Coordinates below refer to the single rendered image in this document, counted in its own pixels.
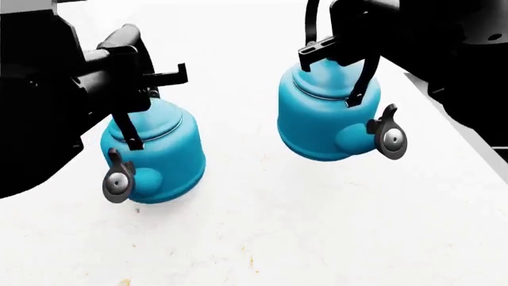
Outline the blue non-electric kettle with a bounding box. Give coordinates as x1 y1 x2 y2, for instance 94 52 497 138
276 0 410 162
96 23 207 205

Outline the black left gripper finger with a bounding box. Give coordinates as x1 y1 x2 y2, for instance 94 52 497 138
141 62 189 89

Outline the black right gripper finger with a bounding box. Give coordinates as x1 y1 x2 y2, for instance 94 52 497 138
298 35 339 73
337 48 377 68

